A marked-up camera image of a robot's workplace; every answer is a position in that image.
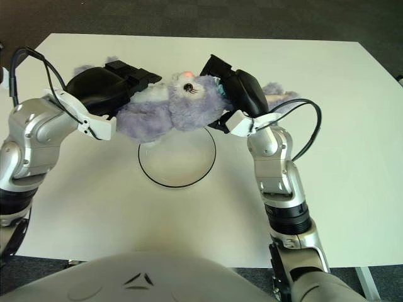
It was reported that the black bracket with screws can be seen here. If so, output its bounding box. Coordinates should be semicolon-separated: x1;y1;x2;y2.
271;267;283;302

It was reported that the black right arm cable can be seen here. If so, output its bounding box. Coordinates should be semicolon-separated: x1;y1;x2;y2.
251;98;322;161

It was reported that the grey robot torso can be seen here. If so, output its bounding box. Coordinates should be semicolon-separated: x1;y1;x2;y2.
0;251;278;302

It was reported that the grey metal table leg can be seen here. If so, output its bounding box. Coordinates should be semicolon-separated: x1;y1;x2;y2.
355;266;377;298

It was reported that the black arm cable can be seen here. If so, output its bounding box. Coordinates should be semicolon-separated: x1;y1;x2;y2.
251;98;322;161
8;47;92;135

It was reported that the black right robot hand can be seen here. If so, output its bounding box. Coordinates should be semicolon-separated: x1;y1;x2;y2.
198;53;270;135

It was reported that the white plate with black rim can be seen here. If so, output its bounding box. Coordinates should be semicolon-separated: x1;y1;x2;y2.
137;127;217;189

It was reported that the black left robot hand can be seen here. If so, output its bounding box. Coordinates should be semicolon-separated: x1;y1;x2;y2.
64;61;163;120

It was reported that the purple plush rabbit doll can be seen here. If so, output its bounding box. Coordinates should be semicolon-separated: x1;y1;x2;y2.
72;55;300;148

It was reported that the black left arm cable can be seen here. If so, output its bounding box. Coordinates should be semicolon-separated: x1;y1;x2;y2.
8;47;92;135

